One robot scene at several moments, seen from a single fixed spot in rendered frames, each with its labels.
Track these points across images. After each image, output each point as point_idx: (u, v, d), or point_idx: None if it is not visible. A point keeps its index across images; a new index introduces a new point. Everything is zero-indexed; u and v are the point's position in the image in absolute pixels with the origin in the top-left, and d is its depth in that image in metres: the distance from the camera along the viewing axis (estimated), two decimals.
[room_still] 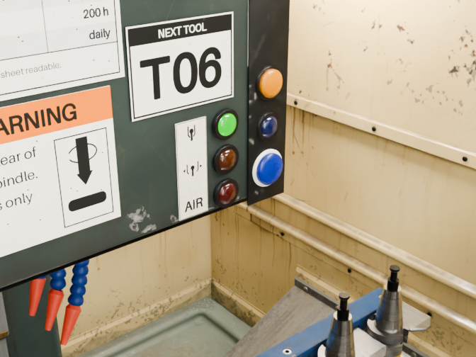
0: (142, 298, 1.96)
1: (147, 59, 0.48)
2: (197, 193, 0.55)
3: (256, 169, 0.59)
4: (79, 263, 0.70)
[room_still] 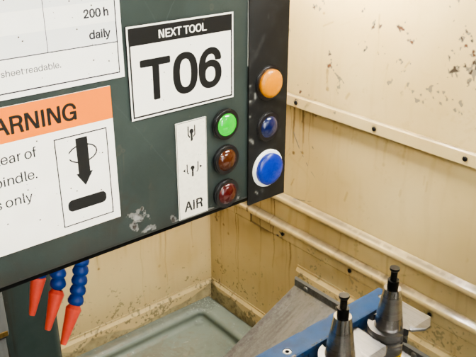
0: (142, 298, 1.96)
1: (147, 59, 0.48)
2: (197, 193, 0.55)
3: (256, 169, 0.59)
4: (79, 263, 0.70)
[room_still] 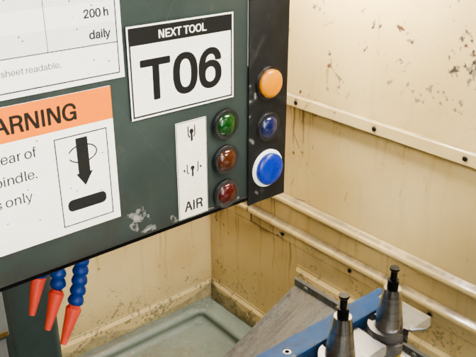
0: (142, 298, 1.96)
1: (147, 59, 0.48)
2: (197, 193, 0.55)
3: (256, 169, 0.59)
4: (79, 263, 0.70)
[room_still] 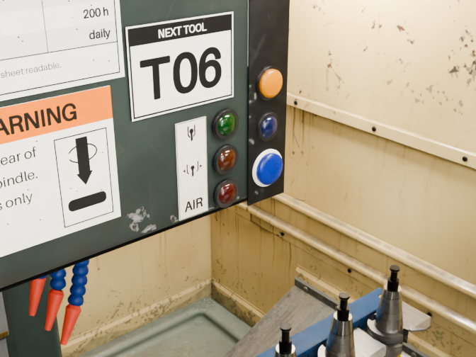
0: (142, 298, 1.96)
1: (147, 59, 0.48)
2: (197, 193, 0.55)
3: (256, 169, 0.59)
4: (79, 263, 0.70)
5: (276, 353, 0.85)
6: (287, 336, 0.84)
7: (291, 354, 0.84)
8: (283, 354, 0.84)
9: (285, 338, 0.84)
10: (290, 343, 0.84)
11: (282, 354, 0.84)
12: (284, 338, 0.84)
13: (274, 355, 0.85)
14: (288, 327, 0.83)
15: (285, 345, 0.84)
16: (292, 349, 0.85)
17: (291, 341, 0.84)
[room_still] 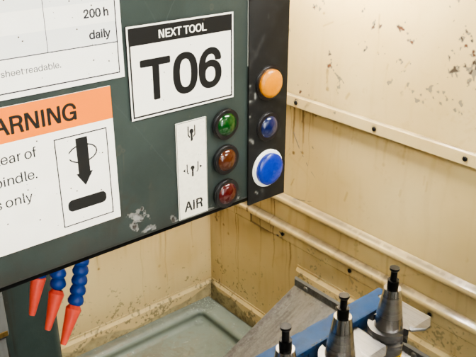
0: (142, 298, 1.96)
1: (147, 59, 0.48)
2: (197, 193, 0.55)
3: (256, 169, 0.59)
4: (79, 263, 0.70)
5: (276, 353, 0.85)
6: (287, 336, 0.84)
7: (291, 354, 0.84)
8: (283, 354, 0.84)
9: (285, 338, 0.84)
10: (290, 343, 0.84)
11: (282, 354, 0.84)
12: (284, 338, 0.84)
13: (274, 355, 0.85)
14: (288, 327, 0.83)
15: (285, 345, 0.84)
16: (292, 349, 0.85)
17: (291, 341, 0.84)
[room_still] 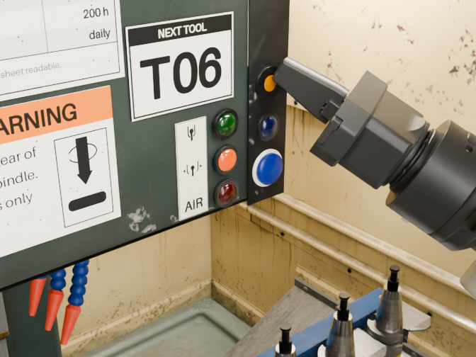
0: (142, 298, 1.96)
1: (147, 59, 0.48)
2: (197, 193, 0.55)
3: (256, 169, 0.59)
4: (79, 263, 0.70)
5: (276, 353, 0.85)
6: (287, 336, 0.84)
7: (291, 354, 0.84)
8: (283, 354, 0.84)
9: (285, 338, 0.84)
10: (290, 343, 0.84)
11: (282, 354, 0.84)
12: (284, 338, 0.84)
13: (274, 355, 0.85)
14: (288, 327, 0.83)
15: (285, 345, 0.84)
16: (292, 349, 0.85)
17: (291, 341, 0.84)
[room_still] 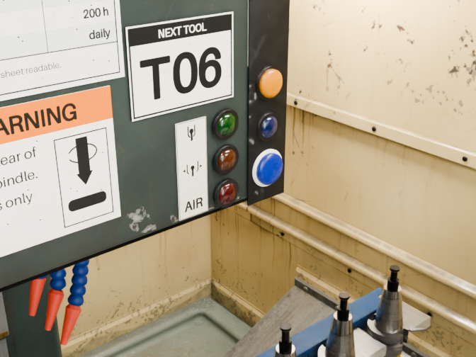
0: (142, 298, 1.96)
1: (147, 59, 0.48)
2: (197, 193, 0.55)
3: (256, 169, 0.59)
4: (79, 263, 0.70)
5: (276, 353, 0.85)
6: (287, 336, 0.84)
7: (291, 354, 0.84)
8: (283, 354, 0.84)
9: (285, 338, 0.84)
10: (290, 343, 0.84)
11: (282, 354, 0.84)
12: (284, 338, 0.84)
13: (274, 355, 0.85)
14: (288, 327, 0.83)
15: (285, 345, 0.84)
16: (292, 349, 0.85)
17: (291, 341, 0.84)
